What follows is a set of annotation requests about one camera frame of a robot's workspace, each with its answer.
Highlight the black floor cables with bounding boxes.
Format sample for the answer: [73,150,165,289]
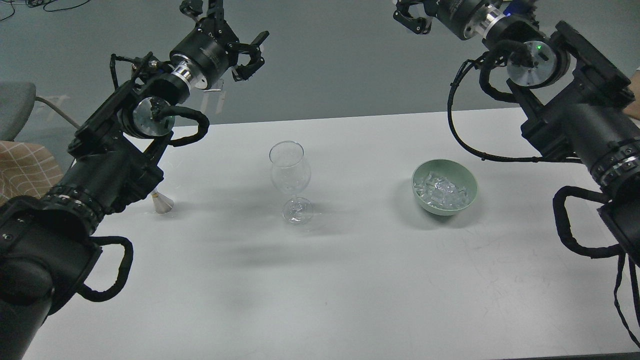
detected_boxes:
[0,0,92,22]

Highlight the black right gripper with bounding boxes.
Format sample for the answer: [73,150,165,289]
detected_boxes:
[392,0,501,41]

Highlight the green bowl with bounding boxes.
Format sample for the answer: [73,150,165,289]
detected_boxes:
[411,159,479,216]

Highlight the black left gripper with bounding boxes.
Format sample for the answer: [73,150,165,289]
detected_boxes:
[169,0,270,92]

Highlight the pile of ice cubes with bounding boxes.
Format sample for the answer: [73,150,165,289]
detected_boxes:
[413,171,473,210]

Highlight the clear wine glass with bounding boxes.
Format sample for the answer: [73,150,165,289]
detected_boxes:
[269,140,314,225]

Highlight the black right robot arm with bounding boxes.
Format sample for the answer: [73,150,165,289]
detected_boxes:
[393,0,640,313]

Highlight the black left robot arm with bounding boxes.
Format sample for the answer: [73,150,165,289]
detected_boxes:
[0,0,269,360]

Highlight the steel cocktail jigger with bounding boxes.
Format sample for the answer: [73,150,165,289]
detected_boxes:
[150,189,175,214]

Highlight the grey chair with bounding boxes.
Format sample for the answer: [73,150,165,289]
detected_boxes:
[0,82,81,142]

